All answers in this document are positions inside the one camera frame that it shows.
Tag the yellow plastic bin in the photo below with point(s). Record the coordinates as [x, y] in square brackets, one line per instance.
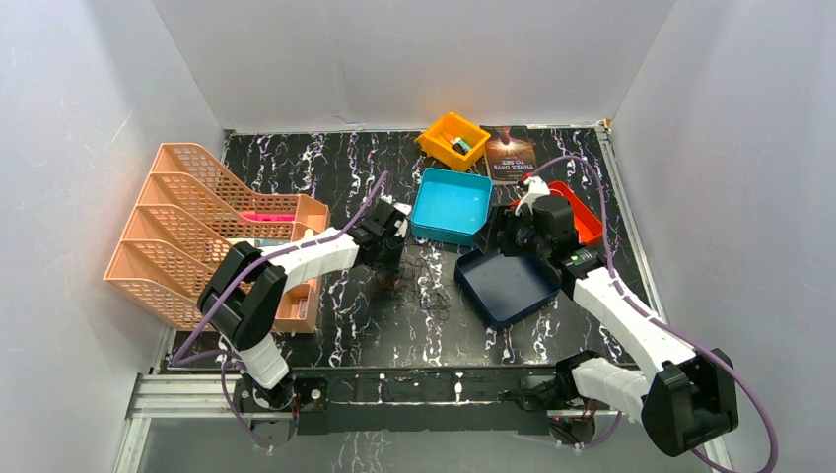
[435, 146]

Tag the dark paperback book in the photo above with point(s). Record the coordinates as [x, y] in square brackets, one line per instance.
[509, 154]

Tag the navy square tray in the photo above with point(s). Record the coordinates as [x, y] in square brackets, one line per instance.
[504, 290]

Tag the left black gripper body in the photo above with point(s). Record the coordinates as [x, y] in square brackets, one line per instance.
[385, 259]

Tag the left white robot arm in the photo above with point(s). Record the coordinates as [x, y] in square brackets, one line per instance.
[243, 295]

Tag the cyan square tray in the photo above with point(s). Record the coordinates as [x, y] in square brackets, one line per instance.
[451, 206]

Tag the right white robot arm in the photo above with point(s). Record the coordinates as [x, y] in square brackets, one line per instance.
[682, 398]

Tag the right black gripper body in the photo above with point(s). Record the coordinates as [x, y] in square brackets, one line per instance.
[519, 235]

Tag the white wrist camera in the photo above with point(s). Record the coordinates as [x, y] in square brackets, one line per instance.
[535, 187]
[402, 222]

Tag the peach mesh file rack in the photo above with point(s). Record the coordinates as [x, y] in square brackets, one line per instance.
[171, 244]

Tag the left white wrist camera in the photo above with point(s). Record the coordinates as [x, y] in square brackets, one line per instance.
[402, 222]

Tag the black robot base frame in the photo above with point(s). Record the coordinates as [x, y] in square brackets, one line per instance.
[521, 400]

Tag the orange square tray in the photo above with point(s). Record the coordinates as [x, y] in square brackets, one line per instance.
[588, 225]

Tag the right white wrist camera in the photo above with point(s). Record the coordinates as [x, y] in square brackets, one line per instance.
[535, 187]

